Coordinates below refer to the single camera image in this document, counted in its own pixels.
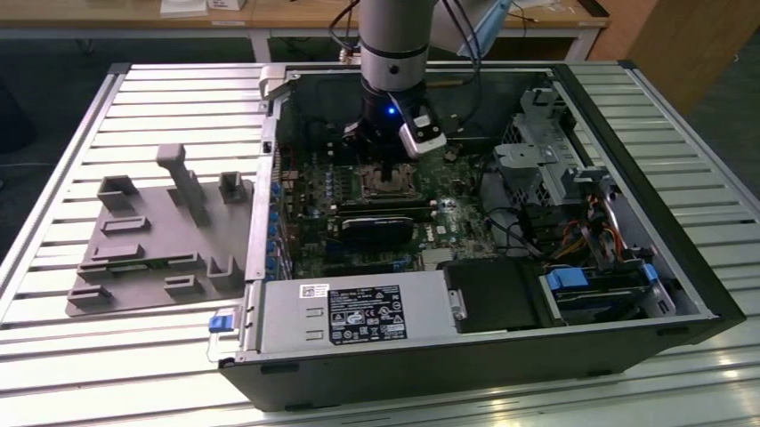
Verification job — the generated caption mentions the silver CPU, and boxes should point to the silver CPU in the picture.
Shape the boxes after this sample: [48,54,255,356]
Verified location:
[367,171,412,192]

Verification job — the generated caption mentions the CPU socket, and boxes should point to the CPU socket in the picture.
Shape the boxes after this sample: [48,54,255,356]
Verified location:
[353,163,422,200]

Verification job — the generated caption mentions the black RAM stick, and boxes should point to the black RAM stick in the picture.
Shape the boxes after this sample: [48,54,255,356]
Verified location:
[341,198,430,208]

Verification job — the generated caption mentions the black graphics card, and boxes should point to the black graphics card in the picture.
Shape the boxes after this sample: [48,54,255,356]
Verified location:
[337,215,414,246]

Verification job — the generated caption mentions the green motherboard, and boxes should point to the green motherboard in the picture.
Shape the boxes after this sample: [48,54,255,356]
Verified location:
[278,146,536,279]

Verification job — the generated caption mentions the metal drive cage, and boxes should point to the metal drive cage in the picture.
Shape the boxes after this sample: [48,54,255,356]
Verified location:
[492,88,613,205]

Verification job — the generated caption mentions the black drive box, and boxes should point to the black drive box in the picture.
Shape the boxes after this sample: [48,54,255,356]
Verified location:
[442,260,560,334]

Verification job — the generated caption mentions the silver power supply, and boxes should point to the silver power supply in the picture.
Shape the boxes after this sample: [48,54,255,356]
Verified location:
[254,270,462,355]

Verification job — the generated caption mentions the hard disk in blue carrier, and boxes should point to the hard disk in blue carrier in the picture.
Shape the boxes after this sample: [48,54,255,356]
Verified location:
[540,262,679,326]

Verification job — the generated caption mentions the grey parts rack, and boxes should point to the grey parts rack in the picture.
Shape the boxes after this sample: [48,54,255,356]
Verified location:
[63,144,257,318]

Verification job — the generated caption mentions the white box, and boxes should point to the white box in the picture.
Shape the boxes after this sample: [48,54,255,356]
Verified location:
[159,0,209,19]

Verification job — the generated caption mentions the black open PC case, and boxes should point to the black open PC case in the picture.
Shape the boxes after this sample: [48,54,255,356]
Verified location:
[217,60,748,413]

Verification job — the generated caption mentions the wooden desk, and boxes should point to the wooden desk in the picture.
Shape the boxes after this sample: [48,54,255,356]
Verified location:
[0,0,613,63]

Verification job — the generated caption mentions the wooden cabinet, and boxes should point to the wooden cabinet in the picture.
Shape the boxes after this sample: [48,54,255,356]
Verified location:
[591,0,760,115]

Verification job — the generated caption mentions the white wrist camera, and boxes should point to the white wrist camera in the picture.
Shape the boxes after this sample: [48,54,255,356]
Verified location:
[398,113,448,157]

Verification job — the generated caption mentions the black camera cable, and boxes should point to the black camera cable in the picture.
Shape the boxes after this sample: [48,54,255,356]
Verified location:
[442,0,486,134]

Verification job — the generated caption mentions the black looped wire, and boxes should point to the black looped wire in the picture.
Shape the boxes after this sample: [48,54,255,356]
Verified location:
[485,206,552,262]

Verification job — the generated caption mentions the coloured wire bundle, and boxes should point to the coloured wire bundle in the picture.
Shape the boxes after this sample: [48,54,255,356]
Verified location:
[554,193,628,270]

